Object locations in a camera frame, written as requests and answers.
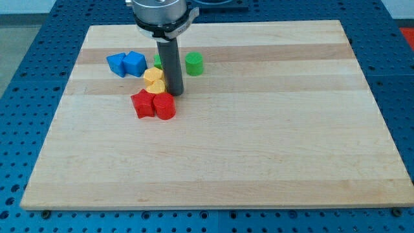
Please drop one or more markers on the light wooden board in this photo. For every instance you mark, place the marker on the light wooden board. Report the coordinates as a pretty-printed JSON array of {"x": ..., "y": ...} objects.
[{"x": 281, "y": 117}]

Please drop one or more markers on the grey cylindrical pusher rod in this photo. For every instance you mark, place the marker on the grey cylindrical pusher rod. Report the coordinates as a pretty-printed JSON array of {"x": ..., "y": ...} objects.
[{"x": 170, "y": 60}]

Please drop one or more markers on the yellow hexagon block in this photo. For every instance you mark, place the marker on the yellow hexagon block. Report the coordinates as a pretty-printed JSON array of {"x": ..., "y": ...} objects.
[{"x": 153, "y": 74}]

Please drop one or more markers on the green block behind rod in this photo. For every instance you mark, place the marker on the green block behind rod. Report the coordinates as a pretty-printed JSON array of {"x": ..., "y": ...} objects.
[{"x": 157, "y": 61}]

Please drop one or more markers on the blue cube block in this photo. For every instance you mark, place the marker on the blue cube block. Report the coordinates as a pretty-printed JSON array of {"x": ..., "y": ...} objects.
[{"x": 135, "y": 64}]

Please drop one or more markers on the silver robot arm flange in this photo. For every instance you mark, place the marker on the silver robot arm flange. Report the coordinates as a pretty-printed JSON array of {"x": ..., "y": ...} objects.
[{"x": 162, "y": 20}]

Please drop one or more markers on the red rounded block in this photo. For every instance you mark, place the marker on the red rounded block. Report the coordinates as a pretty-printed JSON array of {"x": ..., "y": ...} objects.
[{"x": 164, "y": 104}]

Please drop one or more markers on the yellow heart block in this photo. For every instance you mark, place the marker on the yellow heart block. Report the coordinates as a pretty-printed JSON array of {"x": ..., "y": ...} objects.
[{"x": 157, "y": 87}]

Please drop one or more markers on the green cylinder block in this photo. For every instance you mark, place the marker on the green cylinder block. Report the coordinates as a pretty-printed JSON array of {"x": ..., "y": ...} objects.
[{"x": 194, "y": 63}]

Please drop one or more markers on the red star block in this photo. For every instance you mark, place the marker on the red star block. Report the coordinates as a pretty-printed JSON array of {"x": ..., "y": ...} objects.
[{"x": 143, "y": 104}]

